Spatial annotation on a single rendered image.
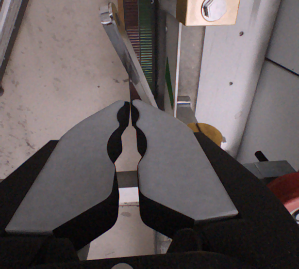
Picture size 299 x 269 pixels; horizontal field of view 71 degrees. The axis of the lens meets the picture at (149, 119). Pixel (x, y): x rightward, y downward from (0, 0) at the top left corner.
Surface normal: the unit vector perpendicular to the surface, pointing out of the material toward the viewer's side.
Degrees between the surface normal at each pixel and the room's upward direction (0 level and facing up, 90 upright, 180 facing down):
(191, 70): 0
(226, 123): 0
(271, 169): 90
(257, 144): 90
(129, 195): 0
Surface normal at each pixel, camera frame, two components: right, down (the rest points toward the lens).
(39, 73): 0.07, 0.54
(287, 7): -1.00, 0.05
